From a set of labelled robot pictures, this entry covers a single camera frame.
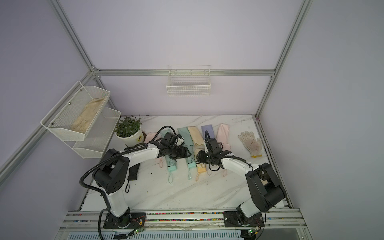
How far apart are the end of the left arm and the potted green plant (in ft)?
0.81

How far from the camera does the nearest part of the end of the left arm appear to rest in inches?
28.0

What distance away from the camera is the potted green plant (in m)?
0.91
